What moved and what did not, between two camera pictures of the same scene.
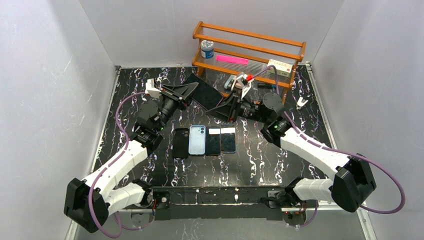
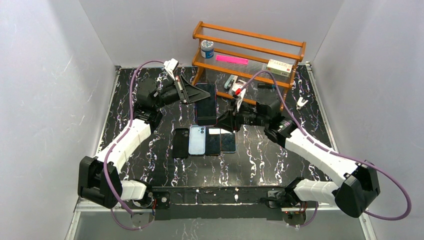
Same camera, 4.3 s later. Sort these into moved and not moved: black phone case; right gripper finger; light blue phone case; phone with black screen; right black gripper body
Moved: right gripper finger; right black gripper body
Not moved: phone with black screen; black phone case; light blue phone case
